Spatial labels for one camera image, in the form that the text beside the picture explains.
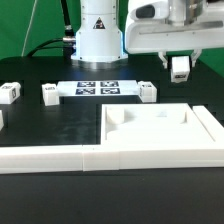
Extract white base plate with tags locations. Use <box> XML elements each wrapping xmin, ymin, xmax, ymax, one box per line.
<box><xmin>57</xmin><ymin>80</ymin><xmax>138</xmax><ymax>97</ymax></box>

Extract white part at left edge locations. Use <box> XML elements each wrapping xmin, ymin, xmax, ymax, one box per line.
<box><xmin>0</xmin><ymin>110</ymin><xmax>4</xmax><ymax>131</ymax></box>

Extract white cable on backdrop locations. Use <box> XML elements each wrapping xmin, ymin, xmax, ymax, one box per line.
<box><xmin>20</xmin><ymin>0</ymin><xmax>38</xmax><ymax>57</ymax></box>

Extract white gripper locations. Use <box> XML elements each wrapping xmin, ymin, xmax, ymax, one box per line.
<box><xmin>125</xmin><ymin>0</ymin><xmax>224</xmax><ymax>69</ymax></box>

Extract white L-shaped obstacle fence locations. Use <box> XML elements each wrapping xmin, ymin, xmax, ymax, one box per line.
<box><xmin>0</xmin><ymin>105</ymin><xmax>224</xmax><ymax>175</ymax></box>

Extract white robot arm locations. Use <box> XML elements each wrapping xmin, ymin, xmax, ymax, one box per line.
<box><xmin>72</xmin><ymin>0</ymin><xmax>224</xmax><ymax>65</ymax></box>

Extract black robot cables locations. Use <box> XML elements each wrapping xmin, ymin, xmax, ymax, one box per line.
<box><xmin>25</xmin><ymin>0</ymin><xmax>77</xmax><ymax>58</ymax></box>

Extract white square tabletop part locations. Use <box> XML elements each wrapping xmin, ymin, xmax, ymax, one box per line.
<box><xmin>101</xmin><ymin>103</ymin><xmax>224</xmax><ymax>147</ymax></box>

